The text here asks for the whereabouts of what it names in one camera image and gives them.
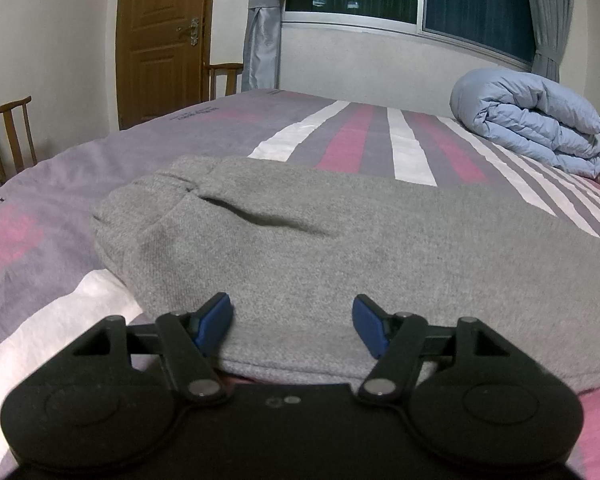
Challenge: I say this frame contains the brown wooden door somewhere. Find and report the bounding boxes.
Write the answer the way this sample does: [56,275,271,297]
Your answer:
[115,0,217,131]

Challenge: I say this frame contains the wooden chair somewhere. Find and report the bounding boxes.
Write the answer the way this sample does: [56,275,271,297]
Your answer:
[0,95,39,192]
[208,62,244,102]

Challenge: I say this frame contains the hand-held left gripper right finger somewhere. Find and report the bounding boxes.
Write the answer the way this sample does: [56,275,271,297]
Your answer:
[352,293,514,406]

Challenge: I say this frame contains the grey pants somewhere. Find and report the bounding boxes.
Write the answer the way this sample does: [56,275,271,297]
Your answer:
[91,154,600,395]

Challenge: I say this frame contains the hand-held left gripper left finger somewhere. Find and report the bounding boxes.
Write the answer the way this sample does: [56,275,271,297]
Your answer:
[72,292,234,406]

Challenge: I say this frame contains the metal door handle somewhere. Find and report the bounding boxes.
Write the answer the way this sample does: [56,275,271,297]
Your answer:
[177,17,201,46]

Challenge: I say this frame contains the folded light blue duvet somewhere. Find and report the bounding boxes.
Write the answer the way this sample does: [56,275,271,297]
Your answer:
[449,68,600,179]

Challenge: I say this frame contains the striped pink grey bed cover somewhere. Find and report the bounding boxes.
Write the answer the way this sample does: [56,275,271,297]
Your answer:
[0,87,600,480]

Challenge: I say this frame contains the grey curtain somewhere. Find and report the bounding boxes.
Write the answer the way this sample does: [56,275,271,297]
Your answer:
[522,0,577,84]
[241,0,292,94]

